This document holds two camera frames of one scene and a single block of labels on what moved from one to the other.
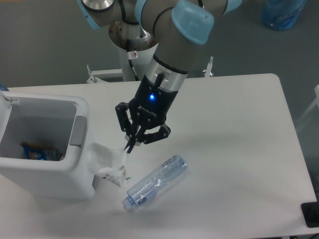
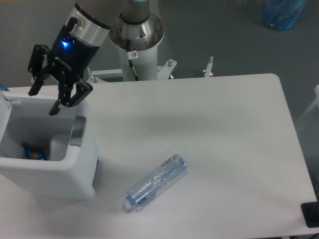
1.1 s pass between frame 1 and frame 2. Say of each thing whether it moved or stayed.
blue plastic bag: stayed
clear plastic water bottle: stayed
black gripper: moved
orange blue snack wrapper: stayed
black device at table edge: stayed
